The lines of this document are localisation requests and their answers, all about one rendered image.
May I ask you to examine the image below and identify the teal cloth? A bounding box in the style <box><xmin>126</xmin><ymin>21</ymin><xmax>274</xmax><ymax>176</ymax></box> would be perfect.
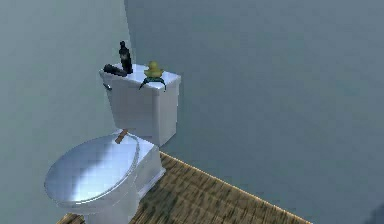
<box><xmin>138</xmin><ymin>76</ymin><xmax>167</xmax><ymax>92</ymax></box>

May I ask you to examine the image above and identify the white toilet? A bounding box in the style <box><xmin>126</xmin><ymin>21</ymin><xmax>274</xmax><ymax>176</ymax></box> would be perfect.
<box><xmin>43</xmin><ymin>62</ymin><xmax>182</xmax><ymax>224</ymax></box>

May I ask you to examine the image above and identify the yellow rubber duck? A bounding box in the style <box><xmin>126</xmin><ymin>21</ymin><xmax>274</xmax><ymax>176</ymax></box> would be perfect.
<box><xmin>143</xmin><ymin>60</ymin><xmax>165</xmax><ymax>79</ymax></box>

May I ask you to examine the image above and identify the small orange stick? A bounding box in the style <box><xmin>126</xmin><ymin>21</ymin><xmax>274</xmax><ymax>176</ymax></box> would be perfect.
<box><xmin>114</xmin><ymin>129</ymin><xmax>129</xmax><ymax>145</ymax></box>

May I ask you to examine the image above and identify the black bottle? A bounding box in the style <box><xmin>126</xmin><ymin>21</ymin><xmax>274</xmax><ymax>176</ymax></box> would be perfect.
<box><xmin>118</xmin><ymin>40</ymin><xmax>134</xmax><ymax>75</ymax></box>

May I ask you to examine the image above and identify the black cylinder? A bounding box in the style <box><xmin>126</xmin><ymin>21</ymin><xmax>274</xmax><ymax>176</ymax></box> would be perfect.
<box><xmin>103</xmin><ymin>63</ymin><xmax>129</xmax><ymax>78</ymax></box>

